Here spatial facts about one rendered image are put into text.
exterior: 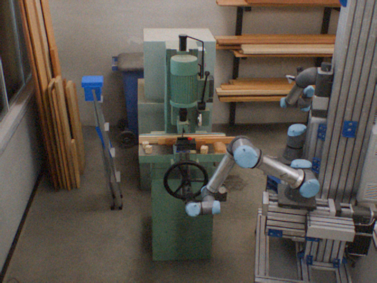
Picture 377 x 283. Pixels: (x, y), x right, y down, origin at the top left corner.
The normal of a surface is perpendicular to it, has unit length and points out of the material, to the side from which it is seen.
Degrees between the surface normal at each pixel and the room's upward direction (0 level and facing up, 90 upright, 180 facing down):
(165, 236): 90
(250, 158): 86
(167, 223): 90
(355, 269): 0
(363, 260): 0
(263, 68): 90
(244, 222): 0
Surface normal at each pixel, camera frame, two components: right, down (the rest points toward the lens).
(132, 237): 0.02, -0.89
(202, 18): 0.10, 0.45
